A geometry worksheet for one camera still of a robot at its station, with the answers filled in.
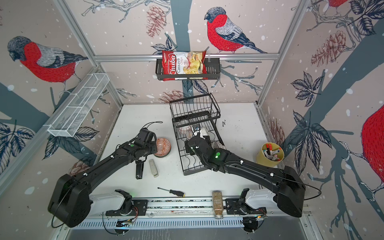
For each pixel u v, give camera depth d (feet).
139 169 2.74
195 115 3.61
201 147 1.78
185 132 3.21
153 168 2.76
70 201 1.32
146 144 2.20
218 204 2.32
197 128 2.15
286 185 1.31
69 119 2.39
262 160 2.46
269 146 2.67
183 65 2.88
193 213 2.38
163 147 3.01
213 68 3.11
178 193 2.53
